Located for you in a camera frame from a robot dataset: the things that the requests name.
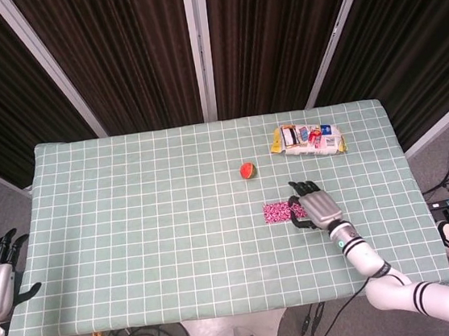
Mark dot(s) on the pink patterned cloth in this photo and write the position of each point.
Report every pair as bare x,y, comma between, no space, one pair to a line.
276,212

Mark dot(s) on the green checked tablecloth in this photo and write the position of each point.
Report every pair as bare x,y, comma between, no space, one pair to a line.
134,227

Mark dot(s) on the white partition post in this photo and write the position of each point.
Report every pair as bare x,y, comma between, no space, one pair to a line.
198,37
335,33
55,74

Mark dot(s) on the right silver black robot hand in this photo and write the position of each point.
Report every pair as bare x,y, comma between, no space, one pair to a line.
320,205

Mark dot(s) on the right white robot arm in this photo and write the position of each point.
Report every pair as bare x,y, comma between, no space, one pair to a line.
364,257

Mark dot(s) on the red green ball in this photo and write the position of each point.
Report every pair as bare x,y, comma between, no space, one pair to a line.
248,171

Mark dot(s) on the white yellow snack bag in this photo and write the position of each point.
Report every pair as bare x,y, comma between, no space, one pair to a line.
311,142

